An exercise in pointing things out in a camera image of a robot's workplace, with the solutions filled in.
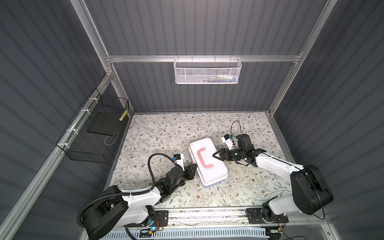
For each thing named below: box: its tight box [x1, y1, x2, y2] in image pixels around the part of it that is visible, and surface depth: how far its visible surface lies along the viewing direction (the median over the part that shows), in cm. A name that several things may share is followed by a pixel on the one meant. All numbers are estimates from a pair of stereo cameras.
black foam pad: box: [87, 112, 121, 136], surface depth 76 cm
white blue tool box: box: [188, 137, 229, 188], surface depth 82 cm
